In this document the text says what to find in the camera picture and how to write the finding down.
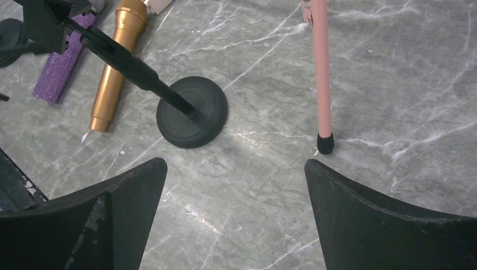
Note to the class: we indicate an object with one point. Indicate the black round-base mic stand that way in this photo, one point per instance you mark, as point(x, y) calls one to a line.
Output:
point(191, 112)

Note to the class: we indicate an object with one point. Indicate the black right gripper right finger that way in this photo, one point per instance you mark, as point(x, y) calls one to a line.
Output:
point(361, 228)

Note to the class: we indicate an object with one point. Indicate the black tripod shock-mount stand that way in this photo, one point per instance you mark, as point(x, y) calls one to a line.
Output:
point(15, 43)

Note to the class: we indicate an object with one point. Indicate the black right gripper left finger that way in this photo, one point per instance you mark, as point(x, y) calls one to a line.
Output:
point(102, 226)

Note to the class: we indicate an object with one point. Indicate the pink music stand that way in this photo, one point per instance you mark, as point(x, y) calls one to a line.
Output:
point(315, 13)

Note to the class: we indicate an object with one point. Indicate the blue white toy block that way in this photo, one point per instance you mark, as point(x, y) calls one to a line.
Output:
point(157, 6)

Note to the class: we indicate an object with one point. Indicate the purple glitter microphone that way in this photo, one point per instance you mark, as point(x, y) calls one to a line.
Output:
point(58, 67)

